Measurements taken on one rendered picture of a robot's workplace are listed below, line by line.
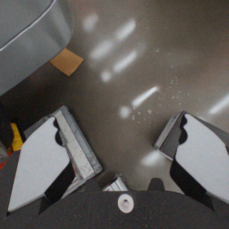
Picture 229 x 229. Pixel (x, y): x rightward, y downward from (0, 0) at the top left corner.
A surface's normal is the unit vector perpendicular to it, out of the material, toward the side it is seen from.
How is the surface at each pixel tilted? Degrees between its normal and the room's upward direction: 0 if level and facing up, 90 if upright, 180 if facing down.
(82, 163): 0
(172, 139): 0
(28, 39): 90
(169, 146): 0
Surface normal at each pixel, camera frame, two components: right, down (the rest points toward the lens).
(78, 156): -0.17, -0.22
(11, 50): 0.56, 0.78
